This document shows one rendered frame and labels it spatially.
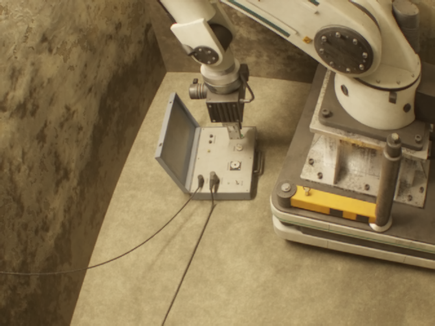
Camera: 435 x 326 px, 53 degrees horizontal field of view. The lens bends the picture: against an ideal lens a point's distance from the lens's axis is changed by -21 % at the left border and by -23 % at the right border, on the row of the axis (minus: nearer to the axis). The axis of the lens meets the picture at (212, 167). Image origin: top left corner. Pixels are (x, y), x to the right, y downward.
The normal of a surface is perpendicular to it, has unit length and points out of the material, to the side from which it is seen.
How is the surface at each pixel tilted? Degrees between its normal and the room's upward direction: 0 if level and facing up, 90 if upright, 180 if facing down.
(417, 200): 0
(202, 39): 90
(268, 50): 90
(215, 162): 0
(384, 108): 90
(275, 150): 0
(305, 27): 90
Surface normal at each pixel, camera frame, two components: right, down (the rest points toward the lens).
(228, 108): -0.12, 0.80
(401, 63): -0.37, 0.60
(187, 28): -0.34, 0.78
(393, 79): -0.09, -0.06
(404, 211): -0.18, -0.59
